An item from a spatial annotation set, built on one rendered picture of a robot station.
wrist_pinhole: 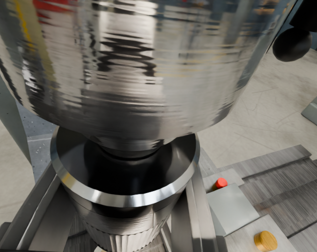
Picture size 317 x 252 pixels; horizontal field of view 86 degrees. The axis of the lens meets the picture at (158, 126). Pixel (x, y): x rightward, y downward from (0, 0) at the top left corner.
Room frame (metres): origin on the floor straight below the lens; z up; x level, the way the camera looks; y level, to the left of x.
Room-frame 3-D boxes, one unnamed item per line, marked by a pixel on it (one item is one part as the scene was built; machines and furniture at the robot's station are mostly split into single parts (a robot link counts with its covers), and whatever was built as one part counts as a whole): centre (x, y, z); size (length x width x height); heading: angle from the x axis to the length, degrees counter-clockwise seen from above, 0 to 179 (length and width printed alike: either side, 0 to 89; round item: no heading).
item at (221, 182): (0.15, -0.12, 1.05); 0.02 x 0.02 x 0.03
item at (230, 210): (0.11, -0.12, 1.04); 0.06 x 0.05 x 0.06; 121
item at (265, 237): (0.08, -0.18, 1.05); 0.02 x 0.02 x 0.02
